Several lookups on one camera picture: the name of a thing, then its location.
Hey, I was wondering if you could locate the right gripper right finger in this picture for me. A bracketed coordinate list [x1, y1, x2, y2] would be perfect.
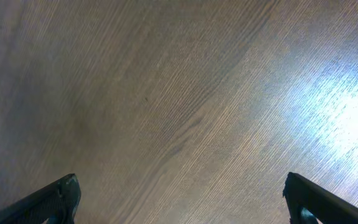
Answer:
[283, 172, 358, 224]

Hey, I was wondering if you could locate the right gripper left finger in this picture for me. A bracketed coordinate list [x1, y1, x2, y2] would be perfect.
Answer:
[0, 174, 81, 224]

